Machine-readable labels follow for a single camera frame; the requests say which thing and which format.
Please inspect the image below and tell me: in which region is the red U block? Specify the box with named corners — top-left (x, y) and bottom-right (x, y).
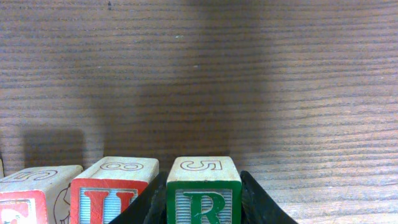
top-left (70, 156), bottom-right (159, 224)

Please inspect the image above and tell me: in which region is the red E block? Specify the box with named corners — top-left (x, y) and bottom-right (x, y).
top-left (1, 165), bottom-right (83, 224)

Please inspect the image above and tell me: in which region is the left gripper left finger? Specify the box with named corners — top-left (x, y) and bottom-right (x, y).
top-left (109, 171), bottom-right (168, 224)

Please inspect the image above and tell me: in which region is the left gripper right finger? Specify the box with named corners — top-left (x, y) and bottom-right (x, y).
top-left (240, 170), bottom-right (297, 224)

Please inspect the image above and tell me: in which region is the green N block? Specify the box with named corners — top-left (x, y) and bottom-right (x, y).
top-left (0, 159), bottom-right (4, 179)

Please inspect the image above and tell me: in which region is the green R block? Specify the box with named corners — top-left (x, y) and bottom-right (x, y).
top-left (166, 156), bottom-right (243, 224)

